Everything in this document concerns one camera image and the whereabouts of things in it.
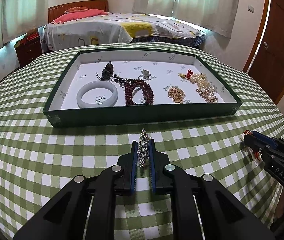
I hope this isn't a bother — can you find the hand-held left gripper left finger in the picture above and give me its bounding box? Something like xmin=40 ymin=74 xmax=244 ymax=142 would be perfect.
xmin=13 ymin=140 xmax=139 ymax=240

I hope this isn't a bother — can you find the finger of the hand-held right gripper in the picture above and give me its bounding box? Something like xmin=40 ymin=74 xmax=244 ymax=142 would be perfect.
xmin=243 ymin=134 xmax=268 ymax=153
xmin=250 ymin=131 xmax=282 ymax=150

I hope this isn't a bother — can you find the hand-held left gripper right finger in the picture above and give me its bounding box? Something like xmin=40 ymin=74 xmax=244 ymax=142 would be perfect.
xmin=148 ymin=140 xmax=275 ymax=240

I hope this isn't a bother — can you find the long red tassel gold charm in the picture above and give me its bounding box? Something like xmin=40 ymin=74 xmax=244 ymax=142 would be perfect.
xmin=243 ymin=130 xmax=262 ymax=164

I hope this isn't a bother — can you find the silver rhinestone bracelet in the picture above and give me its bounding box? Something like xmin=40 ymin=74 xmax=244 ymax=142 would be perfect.
xmin=137 ymin=128 xmax=148 ymax=168

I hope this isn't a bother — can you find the green shallow box tray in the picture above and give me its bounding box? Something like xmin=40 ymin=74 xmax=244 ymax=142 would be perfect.
xmin=43 ymin=50 xmax=243 ymax=128

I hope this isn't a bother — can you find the gold chain necklace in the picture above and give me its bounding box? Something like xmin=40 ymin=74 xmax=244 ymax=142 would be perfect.
xmin=167 ymin=86 xmax=186 ymax=104

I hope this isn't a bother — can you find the white jade bangle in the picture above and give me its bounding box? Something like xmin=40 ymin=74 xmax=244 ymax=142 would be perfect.
xmin=76 ymin=81 xmax=119 ymax=109

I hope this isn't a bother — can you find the white pearl necklace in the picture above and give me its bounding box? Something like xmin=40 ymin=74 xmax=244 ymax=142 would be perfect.
xmin=189 ymin=72 xmax=211 ymax=87

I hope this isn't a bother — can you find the silver pearl ring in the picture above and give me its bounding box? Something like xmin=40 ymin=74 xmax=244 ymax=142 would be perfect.
xmin=138 ymin=69 xmax=157 ymax=81

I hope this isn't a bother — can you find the dark stone pendant with cord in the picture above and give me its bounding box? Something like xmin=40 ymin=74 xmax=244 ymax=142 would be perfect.
xmin=96 ymin=60 xmax=115 ymax=81

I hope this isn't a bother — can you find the short red tassel gold charm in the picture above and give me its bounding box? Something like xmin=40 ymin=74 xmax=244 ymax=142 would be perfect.
xmin=178 ymin=69 xmax=193 ymax=82

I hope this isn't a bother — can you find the pearl cluster jewelry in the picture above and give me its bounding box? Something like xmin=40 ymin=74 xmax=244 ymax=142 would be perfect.
xmin=195 ymin=85 xmax=218 ymax=103

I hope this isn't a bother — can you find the green checked tablecloth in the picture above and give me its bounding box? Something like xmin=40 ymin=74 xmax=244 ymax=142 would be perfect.
xmin=0 ymin=42 xmax=284 ymax=240

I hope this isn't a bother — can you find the brown wooden door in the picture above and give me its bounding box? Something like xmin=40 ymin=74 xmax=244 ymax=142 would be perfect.
xmin=242 ymin=0 xmax=284 ymax=105

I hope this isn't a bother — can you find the blue checked bed sheet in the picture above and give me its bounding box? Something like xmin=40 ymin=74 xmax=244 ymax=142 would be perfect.
xmin=132 ymin=35 xmax=206 ymax=50

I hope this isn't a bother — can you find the white patterned bedspread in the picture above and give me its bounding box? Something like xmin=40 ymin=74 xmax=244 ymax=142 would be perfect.
xmin=43 ymin=11 xmax=206 ymax=52

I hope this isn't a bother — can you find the dark wooden nightstand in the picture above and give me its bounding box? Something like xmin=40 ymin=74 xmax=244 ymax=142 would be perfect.
xmin=16 ymin=39 xmax=44 ymax=68

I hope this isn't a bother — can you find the pink pillow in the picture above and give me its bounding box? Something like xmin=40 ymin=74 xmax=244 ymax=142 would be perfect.
xmin=52 ymin=9 xmax=107 ymax=24

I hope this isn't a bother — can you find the orange pillow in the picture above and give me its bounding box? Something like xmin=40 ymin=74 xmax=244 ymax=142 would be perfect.
xmin=64 ymin=6 xmax=89 ymax=13

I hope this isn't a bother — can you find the wooden bed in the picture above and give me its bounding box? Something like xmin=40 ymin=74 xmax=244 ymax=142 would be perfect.
xmin=42 ymin=0 xmax=207 ymax=53

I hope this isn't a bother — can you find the dark red bead bracelet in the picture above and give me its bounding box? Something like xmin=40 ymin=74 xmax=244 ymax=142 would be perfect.
xmin=111 ymin=73 xmax=155 ymax=106

